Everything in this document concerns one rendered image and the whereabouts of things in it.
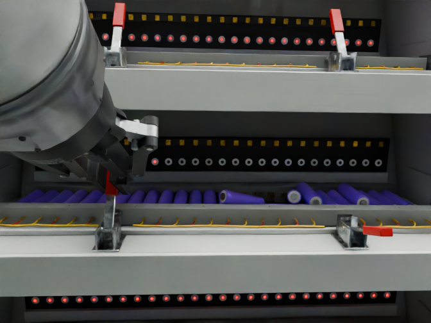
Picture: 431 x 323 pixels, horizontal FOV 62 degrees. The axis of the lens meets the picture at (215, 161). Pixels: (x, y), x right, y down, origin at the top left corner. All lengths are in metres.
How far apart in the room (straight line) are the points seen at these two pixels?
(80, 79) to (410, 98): 0.38
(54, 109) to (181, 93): 0.25
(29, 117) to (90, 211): 0.30
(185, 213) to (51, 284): 0.16
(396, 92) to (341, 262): 0.20
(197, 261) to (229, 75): 0.20
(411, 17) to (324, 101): 0.28
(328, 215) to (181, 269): 0.19
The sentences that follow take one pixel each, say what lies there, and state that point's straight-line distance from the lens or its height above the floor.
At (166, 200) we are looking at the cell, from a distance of 0.48.
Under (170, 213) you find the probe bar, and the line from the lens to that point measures 0.44.
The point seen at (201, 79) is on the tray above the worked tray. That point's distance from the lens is 0.41.
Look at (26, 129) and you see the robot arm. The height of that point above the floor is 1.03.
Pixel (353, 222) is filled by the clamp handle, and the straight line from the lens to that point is 0.43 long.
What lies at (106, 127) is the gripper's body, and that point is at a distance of 0.24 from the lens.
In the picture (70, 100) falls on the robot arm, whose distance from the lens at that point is 0.18.
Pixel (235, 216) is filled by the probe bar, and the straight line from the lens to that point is 0.44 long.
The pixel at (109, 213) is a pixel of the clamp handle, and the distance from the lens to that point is 0.41.
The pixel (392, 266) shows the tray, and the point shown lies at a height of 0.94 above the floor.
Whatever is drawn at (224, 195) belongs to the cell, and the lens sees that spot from 0.46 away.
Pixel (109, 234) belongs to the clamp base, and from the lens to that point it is 0.42.
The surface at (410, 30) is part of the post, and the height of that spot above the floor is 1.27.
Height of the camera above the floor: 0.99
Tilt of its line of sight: 8 degrees up
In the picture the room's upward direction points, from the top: straight up
